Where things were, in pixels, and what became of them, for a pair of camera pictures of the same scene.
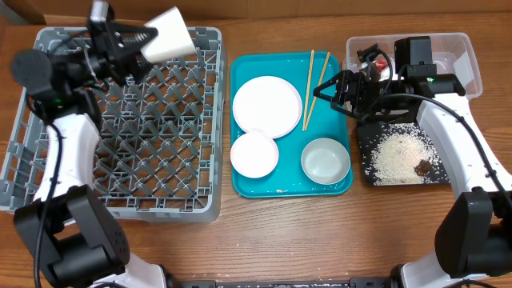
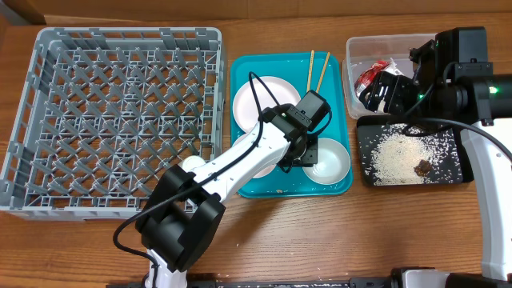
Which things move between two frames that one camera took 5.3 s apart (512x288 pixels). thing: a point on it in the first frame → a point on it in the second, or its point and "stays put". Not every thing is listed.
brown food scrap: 423,167 stays put
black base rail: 353,283 stays put
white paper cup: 172,42 → 191,162
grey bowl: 326,161 stays put
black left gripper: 113,58 → 311,156
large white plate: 270,104 stays put
